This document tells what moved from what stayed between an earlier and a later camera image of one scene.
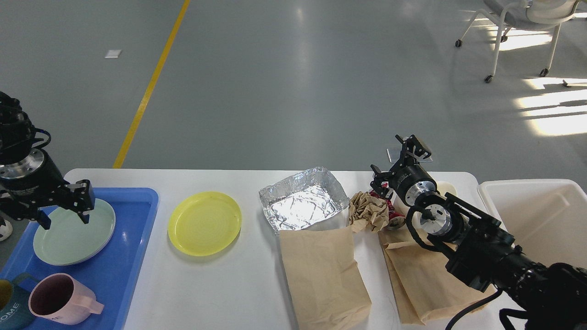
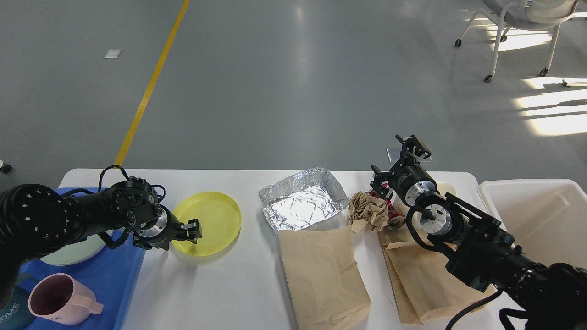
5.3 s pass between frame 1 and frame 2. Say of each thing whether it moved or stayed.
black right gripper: stayed
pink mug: stayed
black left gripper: moved
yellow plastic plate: stayed
